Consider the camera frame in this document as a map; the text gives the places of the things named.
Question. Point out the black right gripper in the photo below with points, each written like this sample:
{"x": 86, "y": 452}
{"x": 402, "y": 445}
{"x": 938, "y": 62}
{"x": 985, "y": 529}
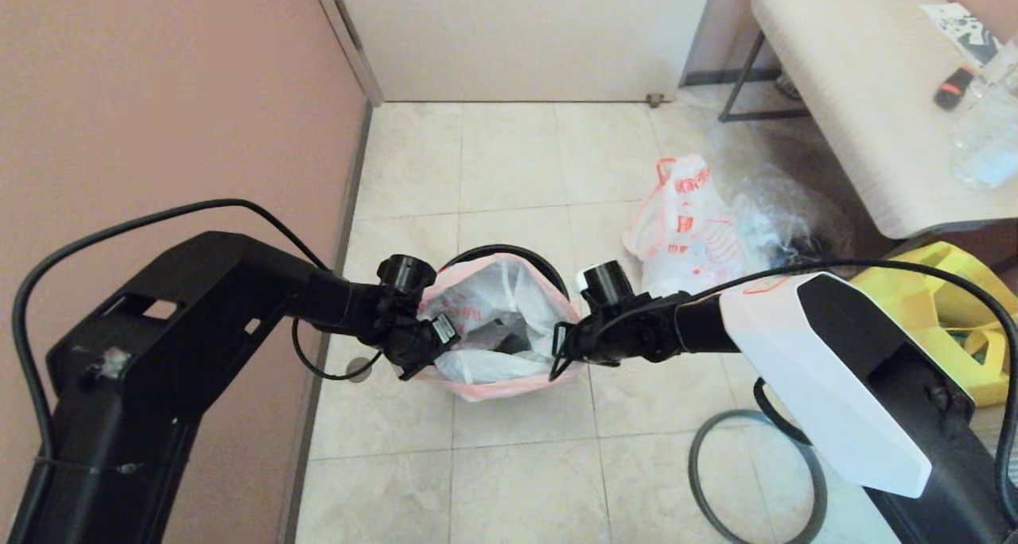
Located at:
{"x": 569, "y": 351}

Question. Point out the black and white printed paper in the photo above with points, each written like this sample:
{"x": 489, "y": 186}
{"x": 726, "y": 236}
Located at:
{"x": 958, "y": 29}

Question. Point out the small metal door stop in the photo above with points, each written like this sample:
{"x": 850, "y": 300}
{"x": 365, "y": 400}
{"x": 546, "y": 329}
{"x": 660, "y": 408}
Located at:
{"x": 656, "y": 99}

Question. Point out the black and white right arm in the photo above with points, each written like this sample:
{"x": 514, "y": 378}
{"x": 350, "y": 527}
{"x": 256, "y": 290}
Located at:
{"x": 859, "y": 369}

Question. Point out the black and orange marker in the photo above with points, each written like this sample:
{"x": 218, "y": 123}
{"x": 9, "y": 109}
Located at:
{"x": 952, "y": 87}

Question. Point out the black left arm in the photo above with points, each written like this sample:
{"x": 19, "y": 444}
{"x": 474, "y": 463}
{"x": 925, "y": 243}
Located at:
{"x": 159, "y": 329}

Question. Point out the round metal floor plug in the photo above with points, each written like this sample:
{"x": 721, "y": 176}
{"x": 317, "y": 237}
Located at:
{"x": 362, "y": 369}

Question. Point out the white red-printed bin liner bag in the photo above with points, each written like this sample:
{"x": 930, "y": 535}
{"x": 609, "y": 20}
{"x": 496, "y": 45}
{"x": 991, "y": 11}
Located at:
{"x": 493, "y": 305}

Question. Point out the yellow fabric tote bag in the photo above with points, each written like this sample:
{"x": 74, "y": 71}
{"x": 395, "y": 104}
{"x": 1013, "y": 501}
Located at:
{"x": 962, "y": 313}

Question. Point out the white red plastic bag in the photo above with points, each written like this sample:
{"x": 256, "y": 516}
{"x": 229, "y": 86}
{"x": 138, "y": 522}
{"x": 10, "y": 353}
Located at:
{"x": 684, "y": 226}

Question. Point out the black round trash bin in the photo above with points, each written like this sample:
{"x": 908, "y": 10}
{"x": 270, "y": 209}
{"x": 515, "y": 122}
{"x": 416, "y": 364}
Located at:
{"x": 509, "y": 251}

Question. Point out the clear plastic bag with items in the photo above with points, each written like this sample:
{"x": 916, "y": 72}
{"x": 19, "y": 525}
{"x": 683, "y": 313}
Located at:
{"x": 783, "y": 214}

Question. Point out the beige bench with metal legs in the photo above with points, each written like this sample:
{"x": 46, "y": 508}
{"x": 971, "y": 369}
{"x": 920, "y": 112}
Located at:
{"x": 859, "y": 91}

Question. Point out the clear plastic water bottle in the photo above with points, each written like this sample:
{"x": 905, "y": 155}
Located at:
{"x": 986, "y": 142}

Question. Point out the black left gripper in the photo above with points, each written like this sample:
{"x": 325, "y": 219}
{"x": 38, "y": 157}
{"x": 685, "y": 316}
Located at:
{"x": 425, "y": 349}

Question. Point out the white door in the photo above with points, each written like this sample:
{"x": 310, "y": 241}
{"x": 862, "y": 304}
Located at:
{"x": 517, "y": 35}

